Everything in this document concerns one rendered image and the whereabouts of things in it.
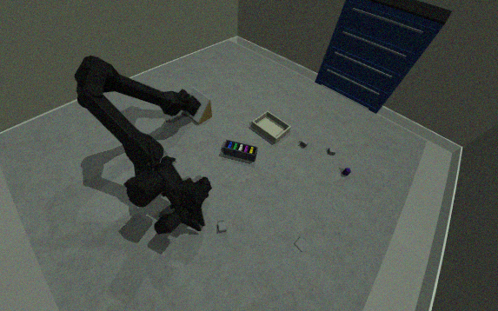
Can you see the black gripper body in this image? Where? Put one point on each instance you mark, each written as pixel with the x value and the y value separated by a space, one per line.
pixel 169 222

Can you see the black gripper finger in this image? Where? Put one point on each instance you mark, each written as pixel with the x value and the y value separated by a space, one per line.
pixel 197 210
pixel 191 221

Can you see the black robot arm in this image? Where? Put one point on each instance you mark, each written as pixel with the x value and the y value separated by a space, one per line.
pixel 94 77

